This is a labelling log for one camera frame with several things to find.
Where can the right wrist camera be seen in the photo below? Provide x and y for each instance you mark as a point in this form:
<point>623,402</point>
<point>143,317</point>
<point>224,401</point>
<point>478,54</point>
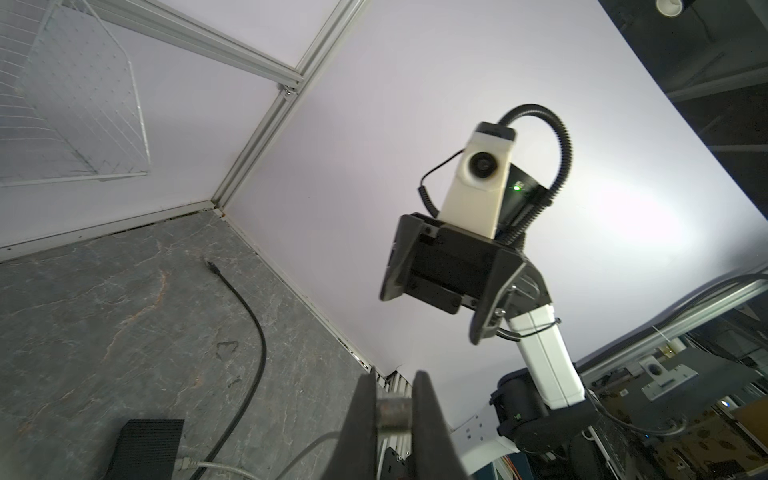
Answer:
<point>474,198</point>

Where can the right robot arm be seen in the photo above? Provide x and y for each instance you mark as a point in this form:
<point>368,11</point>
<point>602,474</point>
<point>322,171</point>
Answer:
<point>542,406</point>

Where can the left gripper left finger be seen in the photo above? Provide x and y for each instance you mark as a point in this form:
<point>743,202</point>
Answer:
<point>355,454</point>

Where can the small black network switch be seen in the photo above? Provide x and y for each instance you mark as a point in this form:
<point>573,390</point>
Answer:
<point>146,449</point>

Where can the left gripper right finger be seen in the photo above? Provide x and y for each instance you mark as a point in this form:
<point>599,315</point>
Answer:
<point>433,455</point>

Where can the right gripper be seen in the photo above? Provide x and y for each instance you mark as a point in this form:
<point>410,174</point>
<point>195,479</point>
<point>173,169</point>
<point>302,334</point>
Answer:
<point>447,267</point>

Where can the long white wire basket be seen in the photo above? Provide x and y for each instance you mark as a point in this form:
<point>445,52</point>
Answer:
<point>70,109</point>

